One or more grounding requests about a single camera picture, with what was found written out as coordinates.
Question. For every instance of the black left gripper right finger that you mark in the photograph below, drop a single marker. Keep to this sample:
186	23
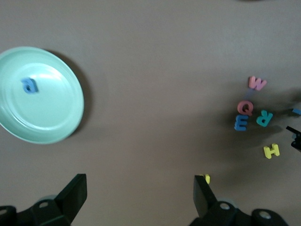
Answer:
202	197

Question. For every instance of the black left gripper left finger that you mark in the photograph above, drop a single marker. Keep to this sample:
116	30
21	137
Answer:
73	193

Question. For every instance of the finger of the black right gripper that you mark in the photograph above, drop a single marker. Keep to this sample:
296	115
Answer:
296	133
297	144

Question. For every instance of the yellow lowercase letter h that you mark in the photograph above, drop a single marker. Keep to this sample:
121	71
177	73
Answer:
207	179

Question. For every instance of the blue letter E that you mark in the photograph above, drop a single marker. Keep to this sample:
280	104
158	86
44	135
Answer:
241	123

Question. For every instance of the pink letter Q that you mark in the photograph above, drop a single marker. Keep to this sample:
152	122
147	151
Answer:
244	107

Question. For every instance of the blue lowercase letter a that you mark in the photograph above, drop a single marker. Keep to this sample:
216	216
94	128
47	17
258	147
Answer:
29	85

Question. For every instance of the green plate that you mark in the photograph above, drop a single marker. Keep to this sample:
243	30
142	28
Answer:
47	113

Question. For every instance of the teal letter R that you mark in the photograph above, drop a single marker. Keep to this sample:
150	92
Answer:
264	118

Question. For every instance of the pink letter W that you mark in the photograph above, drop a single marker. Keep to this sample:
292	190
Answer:
257	83

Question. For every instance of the brown table cover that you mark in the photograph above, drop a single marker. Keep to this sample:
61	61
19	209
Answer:
152	70

